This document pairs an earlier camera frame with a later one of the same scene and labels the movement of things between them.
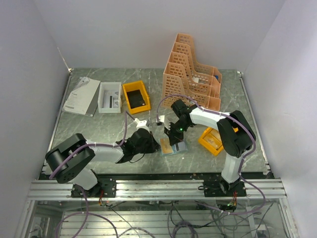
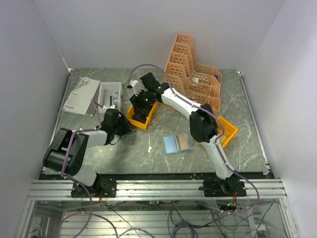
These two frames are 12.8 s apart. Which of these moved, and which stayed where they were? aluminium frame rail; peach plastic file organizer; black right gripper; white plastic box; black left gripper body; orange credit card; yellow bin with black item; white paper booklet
Moved: orange credit card; black left gripper body; black right gripper; yellow bin with black item
Stayed: white plastic box; peach plastic file organizer; white paper booklet; aluminium frame rail
